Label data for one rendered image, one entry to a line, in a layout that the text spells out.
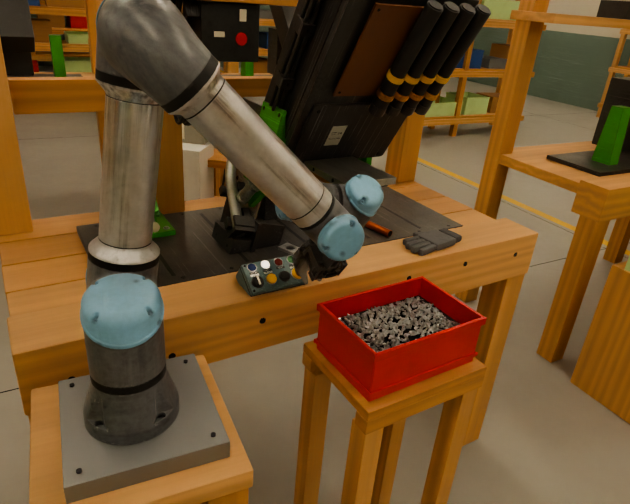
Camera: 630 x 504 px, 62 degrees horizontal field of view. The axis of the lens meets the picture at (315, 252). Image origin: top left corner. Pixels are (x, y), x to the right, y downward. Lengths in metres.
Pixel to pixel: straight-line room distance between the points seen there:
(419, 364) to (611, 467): 1.41
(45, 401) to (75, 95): 0.90
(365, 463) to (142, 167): 0.76
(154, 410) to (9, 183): 0.91
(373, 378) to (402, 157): 1.23
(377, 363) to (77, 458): 0.55
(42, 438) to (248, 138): 0.60
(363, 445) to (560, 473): 1.27
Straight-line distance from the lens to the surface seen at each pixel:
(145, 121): 0.85
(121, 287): 0.86
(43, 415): 1.06
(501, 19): 7.49
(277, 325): 1.30
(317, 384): 1.29
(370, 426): 1.13
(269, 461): 2.08
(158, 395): 0.91
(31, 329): 1.20
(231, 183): 1.48
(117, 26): 0.73
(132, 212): 0.89
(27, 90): 1.66
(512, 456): 2.31
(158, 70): 0.70
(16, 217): 1.66
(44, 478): 0.96
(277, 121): 1.37
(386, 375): 1.11
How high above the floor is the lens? 1.54
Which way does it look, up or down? 26 degrees down
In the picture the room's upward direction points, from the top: 5 degrees clockwise
